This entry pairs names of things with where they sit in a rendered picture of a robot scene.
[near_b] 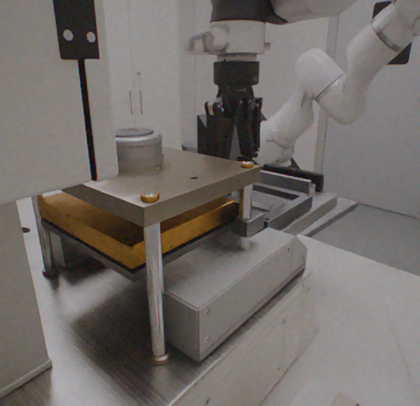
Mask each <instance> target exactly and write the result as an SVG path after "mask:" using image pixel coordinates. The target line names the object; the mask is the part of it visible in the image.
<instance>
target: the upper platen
mask: <svg viewBox="0 0 420 406"><path fill-rule="evenodd" d="M37 201H38V207H39V215H40V216H41V217H43V218H42V219H40V221H41V226H42V227H44V228H45V229H47V230H49V231H51V232H53V233H54V234H56V235H58V236H60V237H61V238H63V239H64V240H66V241H68V243H69V244H71V245H73V246H75V247H77V248H78V249H80V250H82V251H84V252H85V253H87V254H88V255H90V256H91V257H93V258H94V259H95V260H98V261H99V262H101V263H102V264H104V265H106V266H107V267H110V268H111V269H112V270H113V271H117V272H118V273H120V274H121V275H122V276H124V277H125V278H126V279H128V280H129V281H132V282H135V281H137V280H139V279H141V278H142V277H144V276H146V263H145V251H144V228H143V227H142V226H139V225H136V224H135V223H133V222H130V221H129V220H127V219H125V218H123V217H119V216H117V215H115V214H113V213H110V212H108V211H105V210H103V209H101V208H97V207H95V206H94V205H91V203H88V202H85V201H84V200H82V199H80V198H76V197H74V196H71V195H69V194H66V193H64V192H62V193H59V194H52V195H49V196H45V197H42V198H37ZM233 217H235V200H234V199H231V198H226V197H220V198H215V199H214V200H212V201H209V202H208V203H205V204H203V205H201V206H198V207H196V208H193V209H190V210H188V211H186V212H182V213H180V214H178V215H176V216H173V217H169V218H167V220H165V221H162V222H161V237H162V265H163V266H164V265H166V264H168V263H169V262H172V261H174V260H176V259H177V258H180V257H182V256H183V255H185V254H187V253H189V252H190V251H192V250H193V249H196V248H197V247H199V246H201V245H203V244H206V243H207V242H209V241H211V240H213V239H215V238H216V237H218V236H221V235H222V234H223V233H225V232H227V231H229V230H231V229H233V221H232V218H233Z"/></svg>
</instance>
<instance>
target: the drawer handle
mask: <svg viewBox="0 0 420 406"><path fill-rule="evenodd" d="M262 171H266V172H271V173H276V174H280V175H285V176H293V177H296V178H300V179H305V180H310V181H311V183H312V184H315V190H314V191H315V192H318V193H319V192H322V191H323V185H324V175H323V174H322V173H316V172H311V171H303V169H298V168H293V167H284V166H280V165H275V164H271V163H265V164H263V165H262Z"/></svg>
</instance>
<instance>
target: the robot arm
mask: <svg viewBox="0 0 420 406"><path fill-rule="evenodd" d="M357 1H358V0H211V5H212V12H211V17H210V22H209V29H208V30H206V31H204V32H203V31H201V32H199V33H197V34H194V36H191V37H188V38H186V39H185V40H183V41H182V43H181V51H182V52H183V53H184V54H188V55H209V54H211V55H217V61H221V62H214V63H213V83H214V84H215V85H216V86H217V95H216V98H215V99H214V100H212V101H206V103H205V104H204V106H205V111H206V114H207V156H210V157H218V158H222V157H223V159H227V160H229V157H230V151H231V143H232V137H233V133H234V128H235V126H237V132H238V137H239V144H240V154H241V156H237V162H244V161H250V162H252V161H253V160H254V161H255V162H256V163H257V164H258V165H260V166H261V167H262V166H263V164H265V163H271V164H275V165H280V166H284V167H288V166H290V165H291V161H290V159H291V157H292V156H293V155H294V143H295V142H296V140H297V139H298V137H299V136H301V135H302V133H304V132H305V131H307V130H308V129H309V128H310V127H311V126H312V124H313V122H314V111H313V100H315V101H316V102H317V104H318V105H319V106H320V107H321V108H322V110H323V111H324V112H326V113H327V115H328V116H329V117H330V118H331V119H333V120H334V121H336V122H337V123H338V124H340V125H350V124H353V123H355V122H356V121H357V120H358V119H359V118H360V117H361V116H362V115H363V114H364V112H365V111H366V108H367V99H366V98H368V88H369V85H370V84H371V82H372V80H373V79H374V77H375V76H376V74H377V73H378V72H379V71H380V70H381V68H382V67H383V66H384V65H385V64H386V63H388V62H390V61H391V60H392V59H393V58H395V57H396V56H397V55H398V54H399V53H401V51H402V50H403V49H404V48H405V47H406V46H407V45H409V44H410V43H411V42H412V41H413V40H414V39H415V38H416V37H417V36H420V0H391V1H392V2H393V3H391V4H390V5H389V6H387V7H385V8H384V10H382V11H381V12H380V13H379V14H378V15H377V16H376V17H375V18H374V19H373V20H372V21H370V22H369V23H368V24H367V25H366V26H365V27H364V29H363V30H362V31H361V32H360V33H359V34H358V35H357V36H356V37H355V38H354V39H353V40H352V41H350V42H349V44H348V47H347V49H346V56H347V62H348V70H347V75H345V73H344V72H343V71H342V70H341V68H340V67H339V66H338V65H337V64H336V63H335V62H334V61H333V59H332V58H331V57H329V56H327V55H326V54H325V53H324V52H323V51H322V50H321V49H320V48H313V49H309V50H308V51H305V52H304V53H303V54H302V56H300V57H299V59H298V61H297V63H296V66H295V69H294V73H295V82H294V90H293V92H292V94H291V96H290V100H289V101H287V102H286V103H285V105H284V106H283V107H282V108H281V109H280V111H279V112H278V113H276V114H275V115H274V116H272V117H271V118H268V120H267V121H263V122H262V123H261V110H262V105H263V98H262V97H255V96H254V92H253V85H258V84H259V75H260V62H246V61H257V55H258V54H264V50H270V48H271V44H270V43H265V33H266V22H267V23H269V24H273V25H286V24H290V23H295V22H298V21H306V20H312V19H318V18H324V17H330V16H338V15H339V14H341V13H343V12H345V11H347V10H348V9H349V7H350V6H351V5H353V4H354V3H355V2H357ZM225 118H227V119H225Z"/></svg>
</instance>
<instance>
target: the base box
mask: <svg viewBox="0 0 420 406"><path fill-rule="evenodd" d="M318 331H319V330H318V324H317V313H316V308H315V302H314V297H313V286H312V280H311V276H310V277H309V278H308V279H307V280H305V281H304V282H303V283H302V284H301V285H300V286H299V287H298V288H297V289H296V290H295V291H294V293H293V294H292V295H291V296H290V297H288V298H287V299H286V300H285V301H284V302H283V303H282V304H281V305H280V306H279V307H278V308H277V309H276V310H275V312H273V313H271V314H270V315H269V316H268V317H267V318H266V319H265V320H264V321H263V322H262V323H261V324H260V325H259V326H258V327H257V328H256V329H254V330H253V332H252V333H251V334H250V335H249V336H248V337H247V338H246V339H245V340H244V341H243V342H242V343H241V344H240V345H239V346H236V347H235V348H234V349H233V350H232V351H231V352H230V354H229V355H228V356H227V357H226V358H225V359H224V360H223V361H222V362H221V363H219V364H218V365H217V366H216V367H215V368H214V369H213V370H212V371H211V372H210V373H209V374H208V375H207V376H206V377H205V379H204V380H203V381H202V382H199V383H198V384H197V385H196V386H195V387H194V388H193V389H192V390H191V391H190V392H189V393H188V394H187V395H186V396H185V397H184V398H183V399H182V400H181V401H180V402H179V403H178V404H177V405H176V406H259V405H260V403H261V402H262V401H263V399H264V398H265V397H266V395H267V394H268V393H269V391H270V390H271V389H272V387H273V386H274V385H275V384H276V383H277V382H278V381H279V380H280V378H281V376H282V375H283V374H284V372H285V371H286V369H287V368H288V367H289V366H290V364H291V363H292V362H293V361H294V360H295V359H297V358H299V355H300V354H301V353H302V352H303V351H304V349H305V348H306V347H307V345H308V344H309V343H310V341H312V340H313V338H314V337H315V335H316V334H317V333H318Z"/></svg>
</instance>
